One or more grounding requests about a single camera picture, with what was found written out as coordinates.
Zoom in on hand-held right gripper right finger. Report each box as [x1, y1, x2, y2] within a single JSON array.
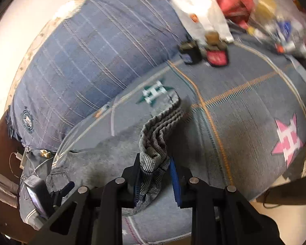
[[169, 157, 278, 245]]

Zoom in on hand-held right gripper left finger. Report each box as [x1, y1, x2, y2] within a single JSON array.
[[28, 154, 143, 245]]

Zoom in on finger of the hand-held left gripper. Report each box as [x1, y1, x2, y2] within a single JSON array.
[[53, 181, 75, 206]]

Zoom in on grey denim pants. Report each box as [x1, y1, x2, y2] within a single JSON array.
[[46, 93, 191, 215]]

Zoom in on white power strip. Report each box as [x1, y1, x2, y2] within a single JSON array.
[[17, 152, 27, 170]]

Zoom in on blue denim garment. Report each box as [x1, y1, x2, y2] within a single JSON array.
[[6, 112, 16, 139]]

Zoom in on grey star-print bed sheet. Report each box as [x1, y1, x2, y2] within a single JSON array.
[[51, 34, 306, 245]]

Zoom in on small black blue-label device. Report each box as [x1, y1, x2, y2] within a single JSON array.
[[178, 42, 203, 64]]

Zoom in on small black red-label device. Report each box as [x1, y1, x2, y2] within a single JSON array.
[[205, 33, 230, 67]]

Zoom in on blue plaid pillow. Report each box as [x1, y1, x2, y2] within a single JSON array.
[[6, 0, 191, 151]]

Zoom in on white paper bag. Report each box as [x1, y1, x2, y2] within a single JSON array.
[[169, 0, 235, 44]]

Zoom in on clear plastic bag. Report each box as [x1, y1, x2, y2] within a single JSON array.
[[245, 0, 306, 62]]

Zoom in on red plastic bag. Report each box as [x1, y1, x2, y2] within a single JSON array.
[[209, 0, 255, 28]]

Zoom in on white cable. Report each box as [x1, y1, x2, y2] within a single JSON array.
[[9, 152, 53, 182]]

